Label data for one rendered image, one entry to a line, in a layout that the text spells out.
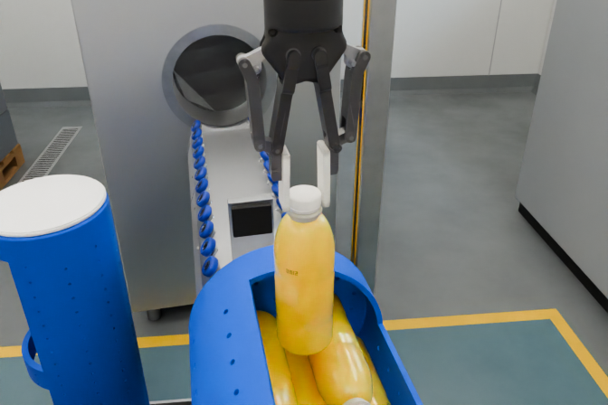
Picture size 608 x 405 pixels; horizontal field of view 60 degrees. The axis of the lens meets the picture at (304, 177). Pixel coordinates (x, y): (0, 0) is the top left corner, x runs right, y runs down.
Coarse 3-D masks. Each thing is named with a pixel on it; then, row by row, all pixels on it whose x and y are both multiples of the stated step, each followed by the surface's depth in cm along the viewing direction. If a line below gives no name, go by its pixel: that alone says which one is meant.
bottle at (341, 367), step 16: (336, 304) 78; (336, 320) 74; (336, 336) 71; (352, 336) 72; (320, 352) 70; (336, 352) 69; (352, 352) 69; (320, 368) 68; (336, 368) 67; (352, 368) 67; (368, 368) 69; (320, 384) 68; (336, 384) 66; (352, 384) 65; (368, 384) 66; (336, 400) 65; (352, 400) 64; (368, 400) 66
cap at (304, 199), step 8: (304, 184) 61; (296, 192) 60; (304, 192) 60; (312, 192) 60; (320, 192) 60; (296, 200) 58; (304, 200) 58; (312, 200) 58; (320, 200) 59; (296, 208) 58; (304, 208) 58; (312, 208) 58
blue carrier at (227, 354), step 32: (256, 256) 74; (224, 288) 71; (256, 288) 78; (352, 288) 82; (192, 320) 75; (224, 320) 66; (256, 320) 63; (352, 320) 85; (192, 352) 71; (224, 352) 62; (256, 352) 59; (384, 352) 77; (192, 384) 67; (224, 384) 58; (256, 384) 56; (384, 384) 77
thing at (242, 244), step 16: (240, 208) 115; (256, 208) 116; (272, 208) 118; (240, 224) 117; (256, 224) 117; (272, 224) 120; (240, 240) 120; (256, 240) 121; (272, 240) 122; (240, 256) 122
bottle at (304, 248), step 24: (288, 216) 61; (312, 216) 59; (288, 240) 59; (312, 240) 59; (288, 264) 60; (312, 264) 60; (288, 288) 62; (312, 288) 61; (288, 312) 63; (312, 312) 63; (288, 336) 65; (312, 336) 65
